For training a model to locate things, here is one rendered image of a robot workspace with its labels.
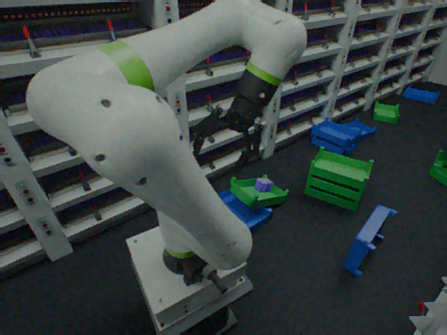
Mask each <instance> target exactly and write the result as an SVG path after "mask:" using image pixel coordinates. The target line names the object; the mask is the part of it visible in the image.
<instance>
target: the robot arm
mask: <svg viewBox="0 0 447 335"><path fill-rule="evenodd" d="M233 44H238V45H239V46H241V47H244V48H245V49H248V50H249V51H250V53H251V56H250V59H249V61H248V64H247V65H246V66H245V69H244V71H243V73H242V75H241V78H240V79H239V81H238V83H237V85H236V90H237V93H236V95H235V96H234V98H233V101H232V102H231V105H230V107H229V108H228V110H225V109H224V108H222V106H221V105H217V107H216V108H215V110H214V111H213V112H212V113H210V114H209V115H208V116H207V117H206V118H205V119H204V120H202V121H201V122H200V123H198V124H197V125H195V127H194V128H193V135H194V136H195V137H196V138H195V141H194V143H193V151H191V150H190V147H189V145H188V142H187V140H186V139H185V136H184V134H183V131H182V130H181V128H180V124H179V123H178V119H177V118H176V116H175V113H174V112H173V109H172V108H170V105H168V103H166V102H165V100H163V98H161V96H158V93H160V92H161V91H162V90H163V89H164V88H165V87H167V86H168V85H169V84H170V83H172V82H173V81H174V80H175V79H177V78H178V77H179V76H182V75H183V73H185V72H187V71H188V70H189V69H191V68H192V67H194V66H196V65H197V64H199V63H200V62H201V61H204V60H205V59H207V58H208V57H209V56H212V55H213V54H216V53H217V52H218V51H221V50H223V49H226V48H227V47H230V46H232V45H233ZM306 44H307V32H306V30H305V28H304V25H303V24H302V22H301V21H300V20H299V19H298V18H297V17H294V16H293V15H289V14H287V13H285V12H282V11H280V10H276V9H275V8H271V7H270V6H267V5H265V4H263V3H261V2H260V1H259V0H217V1H215V3H212V4H211V5H209V6H208V7H207V8H204V9H203V10H200V11H199V12H196V13H195V14H193V15H190V16H189V17H186V18H184V19H183V20H179V21H178V22H174V23H173V24H170V25H167V26H165V27H161V28H158V29H156V30H152V31H149V32H145V33H142V34H137V35H135V36H132V37H128V38H125V39H121V40H119V41H117V42H112V43H110V44H106V45H104V46H102V47H97V48H96V49H92V50H90V51H88V52H84V53H82V54H78V55H77V56H75V57H71V58H69V59H66V60H64V61H60V62H59V63H57V64H54V65H52V66H48V67H47V68H46V69H43V70H42V71H40V72H38V74H36V76H34V77H33V79H32V80H31V83H30V84H29V87H28V90H27V93H26V104H27V108H28V110H29V113H30V115H31V118H32V119H33V121H34V122H35V123H36V125H38V127H39V128H41V130H43V131H44V132H46V133H47V134H48V135H51V136H52V137H55V138H56V139H58V140H60V141H62V142H65V143H67V144H68V145H70V146H71V147H73V148H74V149H75V150H76V151H77V152H78V153H79V154H80V155H81V157H82V158H83V159H84V160H85V162H86V163H87V164H88V165H89V166H90V168H92V169H93V170H94V171H95V172H96V173H98V174H99V175H101V176H103V177H104V178H107V179H108V180H110V181H112V182H113V183H115V184H117V185H119V186H120V187H121V188H124V189H125V190H128V191H129V192H130V193H132V194H133V195H135V196H136V197H137V198H140V199H141V200H142V201H144V202H145V203H147V204H148V205H150V206H151V207H153V208H154V209H155V210H156V211H157V214H158V221H159V225H160V228H161V235H162V238H163V244H164V245H165V249H164V251H163V261H164V263H165V266H166V267H167V268H168V269H169V270H170V271H171V272H172V273H174V274H179V275H183V276H184V277H183V281H184V283H185V285H186V286H190V285H191V284H196V283H197V282H198V281H199V282H200V284H201V283H202V279H204V278H205V279H207V280H210V279H211V280H212V282H213V283H214V285H215V286H216V287H217V289H218V290H219V291H220V292H221V294H224V293H226V292H227V290H228V288H227V287H226V285H225V284H224V282H223V281H222V280H221V279H220V278H219V277H218V275H217V272H218V269H221V270H231V269H236V268H237V267H239V266H241V265H242V264H243V263H244V262H245V261H246V260H247V259H248V256H249V255H250V251H251V248H252V239H251V235H250V231H249V230H248V227H247V226H246V225H245V223H244V222H243V221H241V220H240V219H239V218H238V217H236V215H234V214H233V212H231V210H229V209H228V207H227V206H226V205H225V204H224V202H223V201H222V200H221V199H220V198H219V196H218V195H217V193H216V192H215V190H214V189H213V188H212V186H211V185H210V183H209V181H208V180H207V178H206V177H205V174H204V173H203V172H202V169H201V168H200V166H199V164H198V162H197V161H196V158H197V157H198V154H199V153H200V150H201V149H202V146H203V144H204V143H205V138H206V137H209V136H211V135H214V134H215V133H218V132H219V131H221V130H226V129H227V128H229V129H230V130H232V131H236V132H237V133H242V134H243V141H244V144H245V151H243V152H242V153H241V155H240V157H239V158H238V160H237V162H236V163H235V165H234V167H233V173H234V174H236V175H238V172H239V171H240V169H241V168H242V167H243V165H245V164H246V163H247V162H248V159H252V158H253V156H256V157H258V155H259V149H260V134H261V132H262V130H263V124H262V123H261V122H260V121H258V122H256V121H255V119H256V118H258V115H259V113H260V111H261V110H262V108H263V106H268V104H269V103H270V100H272V97H273V96H274V95H275V92H276V91H277V88H278V87H279V86H280V83H281V82H282V80H283V78H285V75H286V74H287V72H288V71H289V70H290V69H291V67H292V66H293V65H294V63H295V62H296V61H297V60H298V59H299V58H300V56H302V54H303V52H304V49H305V47H306ZM222 115H225V118H224V119H223V120H220V121H219V122H218V123H216V124H214V125H212V123H213V122H214V121H215V120H216V119H217V118H218V117H221V116H222ZM209 125H211V126H210V127H209V128H208V126H209ZM252 127H253V128H254V133H253V150H252V149H251V146H250V139H249V134H248V129H250V128H252Z"/></svg>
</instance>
